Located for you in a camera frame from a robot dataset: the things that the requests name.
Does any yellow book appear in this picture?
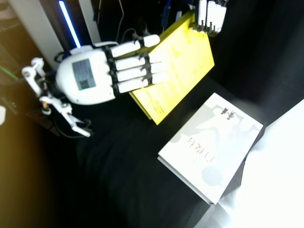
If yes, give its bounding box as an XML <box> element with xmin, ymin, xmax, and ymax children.
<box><xmin>129</xmin><ymin>11</ymin><xmax>215</xmax><ymax>126</ymax></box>

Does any blue light strip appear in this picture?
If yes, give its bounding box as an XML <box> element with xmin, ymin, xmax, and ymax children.
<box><xmin>58</xmin><ymin>0</ymin><xmax>82</xmax><ymax>48</ymax></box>

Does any white robot torso column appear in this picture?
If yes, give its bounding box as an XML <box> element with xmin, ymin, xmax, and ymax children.
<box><xmin>9</xmin><ymin>0</ymin><xmax>102</xmax><ymax>57</ymax></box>

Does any black table cloth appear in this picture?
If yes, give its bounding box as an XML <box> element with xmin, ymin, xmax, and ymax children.
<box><xmin>42</xmin><ymin>0</ymin><xmax>304</xmax><ymax>228</ymax></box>

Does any white and grey book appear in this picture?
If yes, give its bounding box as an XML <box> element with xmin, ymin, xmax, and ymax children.
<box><xmin>157</xmin><ymin>92</ymin><xmax>264</xmax><ymax>205</ymax></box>

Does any thin white cable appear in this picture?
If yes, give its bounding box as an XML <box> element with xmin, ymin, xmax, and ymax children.
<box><xmin>115</xmin><ymin>0</ymin><xmax>137</xmax><ymax>45</ymax></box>

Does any thin green cable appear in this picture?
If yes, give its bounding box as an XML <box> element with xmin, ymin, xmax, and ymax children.
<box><xmin>0</xmin><ymin>66</ymin><xmax>18</xmax><ymax>82</ymax></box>

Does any blue lanyard strap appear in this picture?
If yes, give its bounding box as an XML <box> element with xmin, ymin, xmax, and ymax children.
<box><xmin>162</xmin><ymin>0</ymin><xmax>172</xmax><ymax>27</ymax></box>

